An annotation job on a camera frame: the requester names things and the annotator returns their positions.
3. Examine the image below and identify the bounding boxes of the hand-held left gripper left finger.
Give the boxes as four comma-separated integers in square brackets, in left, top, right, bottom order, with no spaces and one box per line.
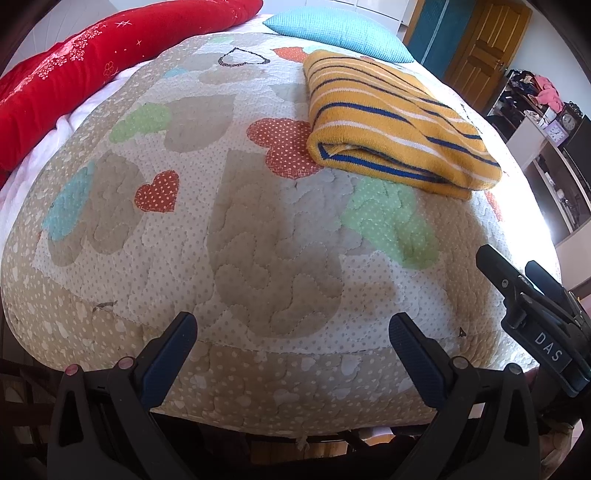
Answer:
[46,311,199,480]

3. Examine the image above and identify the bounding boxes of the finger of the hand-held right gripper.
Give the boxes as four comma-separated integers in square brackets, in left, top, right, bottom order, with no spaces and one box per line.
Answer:
[476,244,525,319]
[525,261,578,319]

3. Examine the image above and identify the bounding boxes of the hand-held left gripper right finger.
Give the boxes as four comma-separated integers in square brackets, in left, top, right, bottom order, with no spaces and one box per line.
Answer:
[389,312,541,480]

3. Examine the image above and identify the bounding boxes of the yellow striped sweater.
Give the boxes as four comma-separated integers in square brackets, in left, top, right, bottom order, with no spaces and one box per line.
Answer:
[302,50,503,200]

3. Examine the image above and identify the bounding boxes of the white cluttered shelf unit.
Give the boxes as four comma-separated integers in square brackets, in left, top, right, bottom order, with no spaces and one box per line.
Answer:
[487,69,591,250]

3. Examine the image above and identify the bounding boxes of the beige heart-patterned quilt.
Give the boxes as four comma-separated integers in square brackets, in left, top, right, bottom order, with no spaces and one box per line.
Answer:
[0,32,564,439]

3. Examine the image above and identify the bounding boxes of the dark round clock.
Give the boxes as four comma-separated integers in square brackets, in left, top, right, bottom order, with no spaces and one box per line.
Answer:
[560,104,581,133]

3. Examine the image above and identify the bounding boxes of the pink cloth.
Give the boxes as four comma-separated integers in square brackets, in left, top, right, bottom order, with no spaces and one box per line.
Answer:
[536,76,565,112]

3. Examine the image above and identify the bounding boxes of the wooden door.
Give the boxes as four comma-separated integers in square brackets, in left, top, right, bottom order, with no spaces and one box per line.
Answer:
[445,0,532,112]

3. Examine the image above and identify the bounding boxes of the teal hanging cloth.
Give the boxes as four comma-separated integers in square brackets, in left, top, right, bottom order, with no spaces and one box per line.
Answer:
[406,0,476,79]

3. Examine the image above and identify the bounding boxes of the white fluffy blanket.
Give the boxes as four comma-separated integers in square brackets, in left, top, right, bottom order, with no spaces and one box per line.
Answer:
[0,60,153,188]

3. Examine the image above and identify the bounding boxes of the blue textured pillow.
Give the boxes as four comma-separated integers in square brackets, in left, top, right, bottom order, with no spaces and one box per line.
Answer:
[262,7,414,64]

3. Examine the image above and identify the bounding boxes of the white glossy wardrobe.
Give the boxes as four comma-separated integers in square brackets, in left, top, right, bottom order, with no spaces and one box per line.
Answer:
[351,0,411,24]

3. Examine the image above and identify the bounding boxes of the red embroidered blanket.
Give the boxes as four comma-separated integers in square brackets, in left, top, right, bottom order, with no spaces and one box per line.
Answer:
[0,0,264,171]

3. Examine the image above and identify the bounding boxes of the dark wooden bed frame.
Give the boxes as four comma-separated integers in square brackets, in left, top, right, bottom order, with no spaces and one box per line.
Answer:
[0,318,416,480]

